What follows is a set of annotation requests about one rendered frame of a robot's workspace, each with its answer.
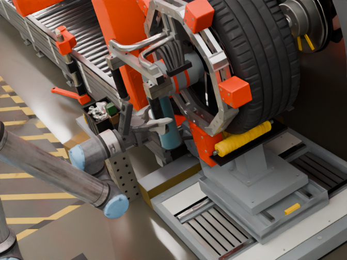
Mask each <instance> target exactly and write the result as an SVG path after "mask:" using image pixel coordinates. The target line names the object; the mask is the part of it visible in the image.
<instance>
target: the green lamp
mask: <svg viewBox="0 0 347 260"><path fill-rule="evenodd" d="M104 107H105V110H106V112H107V113H108V114H109V115H110V116H111V115H113V114H115V113H116V112H117V109H116V106H115V104H113V103H112V102H110V103H108V104H106V105H105V106H104Z"/></svg>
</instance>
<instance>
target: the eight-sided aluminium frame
mask: <svg viewBox="0 0 347 260"><path fill-rule="evenodd" d="M186 4H188V3H187V2H184V1H182V0H150V2H149V7H148V11H147V15H146V20H145V22H144V29H145V34H146V35H147V38H150V37H152V36H154V35H155V34H156V35H157V34H159V33H161V32H163V31H162V23H163V20H162V16H161V12H163V13H165V14H166V15H169V16H171V17H172V18H174V19H176V20H178V21H179V22H180V23H181V24H182V26H183V27H184V29H185V30H186V32H187V34H188V35H189V37H190V38H191V40H192V41H193V43H194V45H195V46H196V48H197V50H198V51H199V52H200V54H201V56H202V57H203V59H204V60H205V62H206V64H207V66H208V69H209V72H210V77H211V81H212V85H213V89H214V93H215V97H216V101H217V105H218V113H217V115H216V116H215V117H214V116H212V115H211V114H210V113H208V112H207V111H205V110H204V109H202V108H201V107H199V106H198V105H197V104H196V103H195V102H194V100H193V99H192V97H191V95H190V94H189V92H188V91H187V89H186V88H185V89H183V90H181V91H180V93H181V94H182V96H183V97H184V99H185V101H186V102H187V103H186V104H185V103H184V102H183V100H182V99H181V97H180V95H179V94H178V93H175V94H173V95H171V96H172V97H173V99H174V101H175V102H176V104H177V105H178V107H179V108H180V112H181V113H182V114H183V115H184V116H185V118H186V119H187V120H188V119H189V120H190V121H191V122H193V123H194V124H195V125H197V126H198V127H199V128H201V129H202V130H203V131H205V132H206V133H207V134H208V135H210V136H211V137H213V136H215V135H217V134H219V133H220V132H222V131H224V130H225V129H226V128H227V126H228V125H229V124H230V122H231V121H232V120H233V118H234V117H235V116H236V115H237V114H238V112H239V108H237V109H235V108H233V107H231V106H230V105H228V104H227V103H225V102H223V101H222V100H221V97H220V92H219V88H218V84H219V83H221V82H222V81H225V80H227V79H229V78H231V74H230V69H229V62H228V60H227V57H226V55H225V53H224V50H222V49H221V47H220V46H219V45H218V43H217V42H216V40H215V38H214V37H213V35H212V34H211V32H210V31H209V29H208V28H206V29H204V30H202V31H200V34H201V35H202V37H203V38H204V40H205V42H206V43H207V45H208V46H209V48H210V50H211V51H212V53H213V54H211V52H210V51H209V49H208V48H207V46H206V45H205V43H204V41H203V40H202V38H201V36H200V35H199V33H195V34H194V33H193V32H192V31H191V30H190V28H189V27H188V26H187V24H186V23H185V22H184V13H185V5H186ZM152 56H153V59H154V62H156V61H158V60H160V59H161V57H160V54H159V53H158V52H157V51H155V52H153V53H152ZM219 70H220V74H221V77H222V81H221V78H220V74H219ZM196 114H197V115H196Z"/></svg>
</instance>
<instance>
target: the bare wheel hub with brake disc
mask: <svg viewBox="0 0 347 260"><path fill-rule="evenodd" d="M277 2H278V5H279V6H280V8H281V11H282V12H283V13H284V14H286V15H288V16H289V17H290V19H291V21H292V28H291V31H292V35H293V38H294V42H295V44H296V49H297V50H299V47H298V40H297V37H299V36H300V39H301V46H302V51H301V50H299V51H301V52H303V53H313V52H315V51H317V50H319V49H321V48H322V47H323V46H324V44H325V42H326V40H327V35H328V24H327V18H326V14H325V11H324V8H323V6H322V4H321V2H320V0H277ZM305 34H307V36H308V38H309V40H310V41H311V43H312V45H313V47H314V50H312V49H311V47H310V45H309V44H308V42H307V40H306V38H305V36H304V35H305Z"/></svg>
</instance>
